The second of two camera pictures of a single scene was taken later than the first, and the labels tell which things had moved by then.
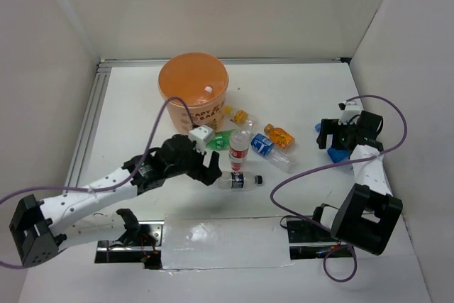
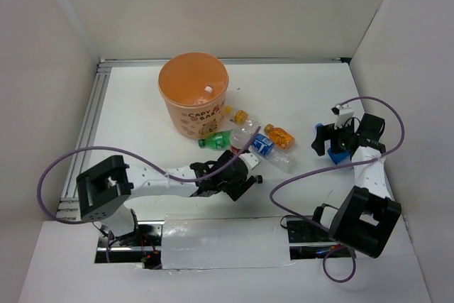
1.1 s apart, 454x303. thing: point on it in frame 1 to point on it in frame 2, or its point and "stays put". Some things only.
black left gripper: (214, 171) to (235, 190)
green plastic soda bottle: (221, 140) stays put
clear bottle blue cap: (337, 155) stays put
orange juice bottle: (279, 136) stays put
